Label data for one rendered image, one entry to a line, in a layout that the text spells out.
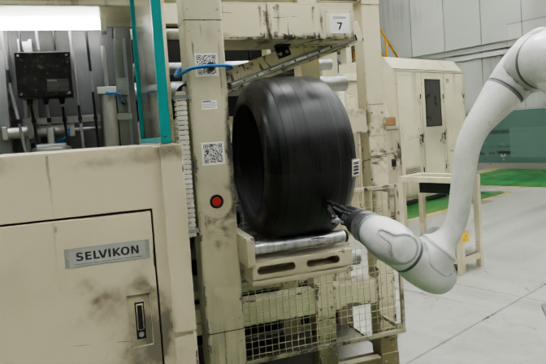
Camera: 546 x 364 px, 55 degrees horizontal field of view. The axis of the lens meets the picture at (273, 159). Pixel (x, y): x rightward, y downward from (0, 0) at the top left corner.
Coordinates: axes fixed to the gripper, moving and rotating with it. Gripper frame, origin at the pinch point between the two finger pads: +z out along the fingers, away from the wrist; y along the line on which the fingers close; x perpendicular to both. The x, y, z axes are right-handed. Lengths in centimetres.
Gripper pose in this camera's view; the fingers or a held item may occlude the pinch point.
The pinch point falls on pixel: (332, 206)
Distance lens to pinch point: 164.1
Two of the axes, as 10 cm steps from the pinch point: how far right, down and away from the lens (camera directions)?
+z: -3.2, -1.7, 9.3
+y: -9.5, 0.8, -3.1
